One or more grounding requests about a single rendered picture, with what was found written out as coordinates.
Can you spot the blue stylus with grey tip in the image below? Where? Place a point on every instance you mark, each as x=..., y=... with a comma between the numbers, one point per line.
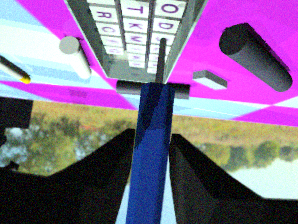
x=151, y=148

